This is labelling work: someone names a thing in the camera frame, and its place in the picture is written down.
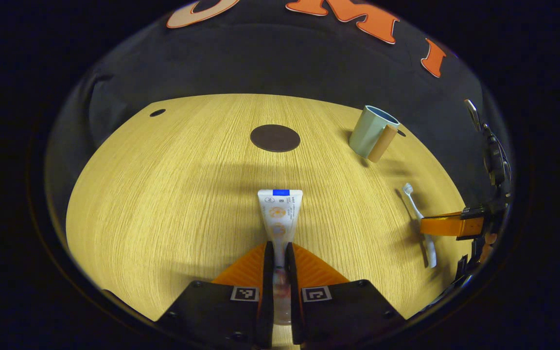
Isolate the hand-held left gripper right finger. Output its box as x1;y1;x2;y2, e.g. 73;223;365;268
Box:
286;242;407;347

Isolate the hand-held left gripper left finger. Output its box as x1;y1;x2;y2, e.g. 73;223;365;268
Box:
156;242;276;350

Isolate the white toothbrush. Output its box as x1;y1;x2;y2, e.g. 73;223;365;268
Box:
402;183;438;268

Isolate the white toothpaste tube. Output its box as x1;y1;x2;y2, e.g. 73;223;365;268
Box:
258;189;304;325

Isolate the pale green cup wooden handle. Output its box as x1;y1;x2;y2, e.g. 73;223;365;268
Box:
349;105;401;163

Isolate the dark brown round coaster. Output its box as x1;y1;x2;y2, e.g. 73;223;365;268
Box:
250;124;301;153

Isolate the black backdrop cloth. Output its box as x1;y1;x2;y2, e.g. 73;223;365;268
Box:
47;0;509;234

